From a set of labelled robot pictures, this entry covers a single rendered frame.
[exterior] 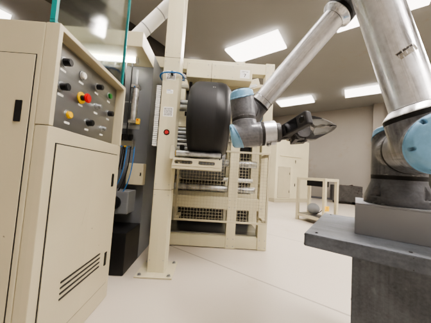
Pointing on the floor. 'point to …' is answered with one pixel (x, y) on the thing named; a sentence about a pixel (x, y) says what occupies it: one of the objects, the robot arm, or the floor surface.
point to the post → (165, 203)
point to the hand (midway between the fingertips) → (333, 125)
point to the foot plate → (156, 272)
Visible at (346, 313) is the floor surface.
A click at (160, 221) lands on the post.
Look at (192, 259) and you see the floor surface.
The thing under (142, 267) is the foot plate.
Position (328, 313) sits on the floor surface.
